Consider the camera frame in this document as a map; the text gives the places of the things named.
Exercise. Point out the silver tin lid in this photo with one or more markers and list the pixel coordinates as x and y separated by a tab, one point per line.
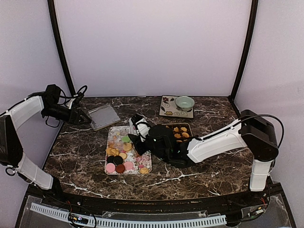
103	117

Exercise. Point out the brown chocolate cookie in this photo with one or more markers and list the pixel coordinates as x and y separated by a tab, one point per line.
120	168

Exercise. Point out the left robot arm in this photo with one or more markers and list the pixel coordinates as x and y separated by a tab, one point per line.
21	134

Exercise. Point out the gold cookie tin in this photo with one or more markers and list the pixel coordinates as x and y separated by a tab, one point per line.
184	133

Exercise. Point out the light green ceramic bowl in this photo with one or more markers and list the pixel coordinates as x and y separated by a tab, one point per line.
184	103

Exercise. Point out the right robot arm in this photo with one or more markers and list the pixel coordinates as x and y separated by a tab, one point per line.
250	130

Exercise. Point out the floral cookie tray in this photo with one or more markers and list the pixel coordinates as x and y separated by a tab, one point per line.
116	147

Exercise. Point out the green sandwich cookie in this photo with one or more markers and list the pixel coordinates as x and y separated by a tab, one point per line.
126	139

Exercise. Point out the pink sandwich cookie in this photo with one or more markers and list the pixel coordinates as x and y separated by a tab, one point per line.
128	165
110	168

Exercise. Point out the swirl butter cookie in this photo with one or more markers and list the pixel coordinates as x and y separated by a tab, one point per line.
144	170

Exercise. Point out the white slotted cable duct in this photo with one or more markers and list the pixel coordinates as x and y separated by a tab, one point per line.
124	220

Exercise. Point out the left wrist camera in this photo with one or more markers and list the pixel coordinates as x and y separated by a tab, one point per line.
73	102

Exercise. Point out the square floral plate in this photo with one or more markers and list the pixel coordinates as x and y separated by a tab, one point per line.
169	109

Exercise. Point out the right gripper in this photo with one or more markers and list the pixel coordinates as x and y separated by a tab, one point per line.
145	150

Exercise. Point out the black sandwich cookie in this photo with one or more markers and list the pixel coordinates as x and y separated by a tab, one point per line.
110	159
117	160

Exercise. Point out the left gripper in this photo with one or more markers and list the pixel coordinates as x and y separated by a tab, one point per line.
77	117

